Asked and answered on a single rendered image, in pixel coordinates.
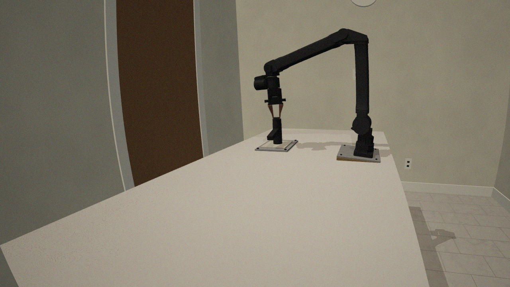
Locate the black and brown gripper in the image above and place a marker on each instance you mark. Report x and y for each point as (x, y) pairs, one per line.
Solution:
(270, 103)

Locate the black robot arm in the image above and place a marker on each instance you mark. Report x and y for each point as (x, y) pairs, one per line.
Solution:
(362, 124)

